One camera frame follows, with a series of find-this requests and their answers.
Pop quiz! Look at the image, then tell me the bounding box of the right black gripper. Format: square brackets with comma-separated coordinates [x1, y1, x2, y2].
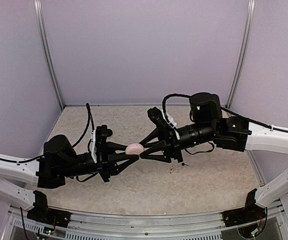
[138, 122, 217, 164]

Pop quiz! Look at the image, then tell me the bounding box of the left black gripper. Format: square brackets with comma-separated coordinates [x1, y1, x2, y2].
[61, 141, 139, 183]

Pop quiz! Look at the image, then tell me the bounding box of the pink round case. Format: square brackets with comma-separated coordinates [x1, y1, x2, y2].
[125, 143, 144, 155]

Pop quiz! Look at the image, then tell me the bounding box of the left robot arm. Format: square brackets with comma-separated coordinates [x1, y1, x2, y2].
[0, 134, 139, 223]

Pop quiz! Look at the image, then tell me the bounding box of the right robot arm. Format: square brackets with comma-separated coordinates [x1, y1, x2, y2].
[140, 92, 288, 222]

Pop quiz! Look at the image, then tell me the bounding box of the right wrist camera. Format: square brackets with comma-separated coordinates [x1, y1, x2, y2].
[147, 107, 176, 131]

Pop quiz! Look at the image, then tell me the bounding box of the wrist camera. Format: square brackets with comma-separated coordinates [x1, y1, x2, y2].
[147, 107, 176, 131]
[89, 124, 113, 164]

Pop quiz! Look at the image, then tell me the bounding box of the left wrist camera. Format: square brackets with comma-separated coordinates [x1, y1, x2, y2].
[89, 124, 113, 164]

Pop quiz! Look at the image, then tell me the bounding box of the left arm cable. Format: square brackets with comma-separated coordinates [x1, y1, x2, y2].
[71, 102, 96, 148]

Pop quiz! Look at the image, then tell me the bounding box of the front aluminium rail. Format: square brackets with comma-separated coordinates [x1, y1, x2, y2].
[7, 197, 288, 240]

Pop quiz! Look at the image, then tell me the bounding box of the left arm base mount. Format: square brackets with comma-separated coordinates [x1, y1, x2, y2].
[27, 208, 71, 228]

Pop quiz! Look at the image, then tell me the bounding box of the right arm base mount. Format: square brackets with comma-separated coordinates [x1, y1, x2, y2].
[222, 206, 267, 227]

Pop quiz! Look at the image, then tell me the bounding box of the right aluminium frame post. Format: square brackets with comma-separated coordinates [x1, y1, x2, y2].
[225, 0, 256, 109]

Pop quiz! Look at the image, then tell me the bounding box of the aluminium frame post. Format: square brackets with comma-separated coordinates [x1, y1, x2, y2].
[33, 0, 65, 111]
[225, 0, 256, 109]

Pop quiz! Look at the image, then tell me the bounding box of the left aluminium frame post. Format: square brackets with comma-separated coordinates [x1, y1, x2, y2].
[33, 0, 65, 111]

